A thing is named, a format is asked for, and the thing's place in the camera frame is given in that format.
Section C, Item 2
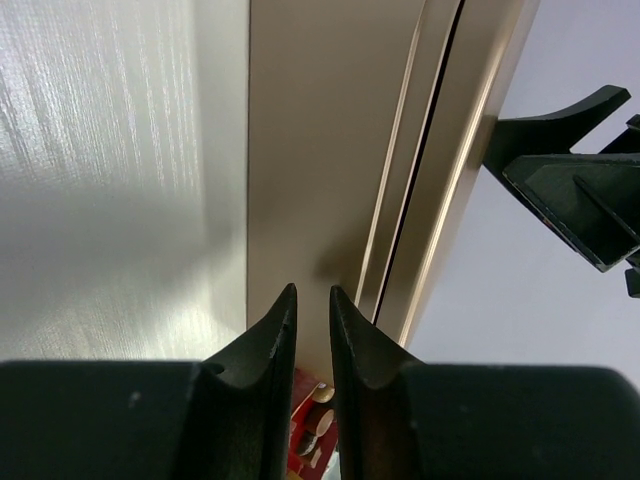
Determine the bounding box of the gold tin box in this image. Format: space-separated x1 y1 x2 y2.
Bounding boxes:
247 1 461 378

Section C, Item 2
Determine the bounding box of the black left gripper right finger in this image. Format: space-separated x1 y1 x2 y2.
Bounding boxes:
329 287 639 479

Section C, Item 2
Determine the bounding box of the brown round disc chocolate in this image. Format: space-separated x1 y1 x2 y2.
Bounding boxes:
311 383 335 404

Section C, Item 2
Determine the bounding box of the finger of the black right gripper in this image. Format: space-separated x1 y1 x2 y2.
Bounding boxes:
483 85 631 175
503 153 639 272

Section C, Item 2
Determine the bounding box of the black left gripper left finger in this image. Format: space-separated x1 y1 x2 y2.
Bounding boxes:
1 285 297 479

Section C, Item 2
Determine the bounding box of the red round plate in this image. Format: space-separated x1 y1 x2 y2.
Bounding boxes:
285 368 338 479

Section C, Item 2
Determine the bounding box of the gold tin lid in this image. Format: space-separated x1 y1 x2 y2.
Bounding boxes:
375 1 539 346

